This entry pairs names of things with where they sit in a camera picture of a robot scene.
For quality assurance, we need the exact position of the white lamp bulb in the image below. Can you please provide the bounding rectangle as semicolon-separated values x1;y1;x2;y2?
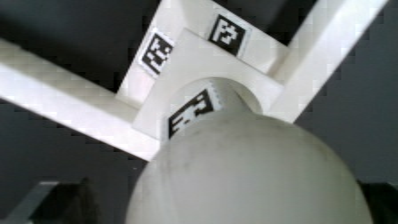
126;79;373;224

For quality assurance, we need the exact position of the white lamp base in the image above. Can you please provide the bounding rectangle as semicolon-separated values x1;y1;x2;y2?
118;0;288;137

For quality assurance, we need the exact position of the white front wall bar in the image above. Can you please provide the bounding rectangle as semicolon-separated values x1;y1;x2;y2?
0;38;160;161

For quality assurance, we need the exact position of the white wall bar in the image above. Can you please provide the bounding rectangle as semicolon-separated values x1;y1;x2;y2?
269;0;389;123
0;38;160;161

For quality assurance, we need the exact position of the white right wall bar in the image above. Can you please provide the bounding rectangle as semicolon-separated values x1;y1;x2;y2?
269;0;389;123

